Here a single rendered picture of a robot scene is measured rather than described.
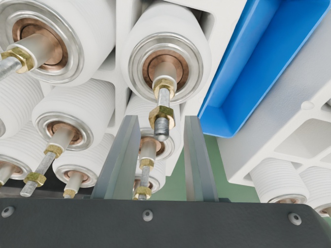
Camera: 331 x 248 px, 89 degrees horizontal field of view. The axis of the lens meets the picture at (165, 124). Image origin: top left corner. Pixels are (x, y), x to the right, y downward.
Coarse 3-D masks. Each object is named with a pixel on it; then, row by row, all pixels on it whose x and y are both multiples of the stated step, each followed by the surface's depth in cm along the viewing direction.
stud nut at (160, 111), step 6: (156, 108) 11; (162, 108) 11; (168, 108) 11; (150, 114) 12; (156, 114) 11; (162, 114) 11; (168, 114) 11; (150, 120) 11; (168, 120) 11; (174, 120) 12; (174, 126) 12
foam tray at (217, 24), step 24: (120, 0) 19; (144, 0) 28; (168, 0) 19; (192, 0) 19; (216, 0) 19; (240, 0) 19; (120, 24) 21; (216, 24) 20; (0, 48) 23; (120, 48) 23; (216, 48) 22; (96, 72) 25; (120, 72) 25; (120, 96) 28; (120, 120) 31; (168, 168) 42
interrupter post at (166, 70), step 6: (156, 66) 17; (162, 66) 16; (168, 66) 16; (174, 66) 17; (156, 72) 15; (162, 72) 15; (168, 72) 15; (174, 72) 16; (156, 78) 15; (162, 78) 14; (168, 78) 14; (174, 78) 15; (174, 84) 15; (174, 90) 15
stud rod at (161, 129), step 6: (162, 90) 14; (162, 96) 13; (168, 96) 13; (162, 102) 12; (168, 102) 13; (156, 120) 11; (162, 120) 11; (156, 126) 11; (162, 126) 11; (168, 126) 11; (156, 132) 10; (162, 132) 10; (168, 132) 11; (156, 138) 11; (162, 138) 11
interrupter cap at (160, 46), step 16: (160, 32) 14; (144, 48) 15; (160, 48) 15; (176, 48) 15; (192, 48) 15; (128, 64) 16; (144, 64) 17; (176, 64) 17; (192, 64) 16; (144, 80) 18; (192, 80) 17; (144, 96) 19; (176, 96) 19
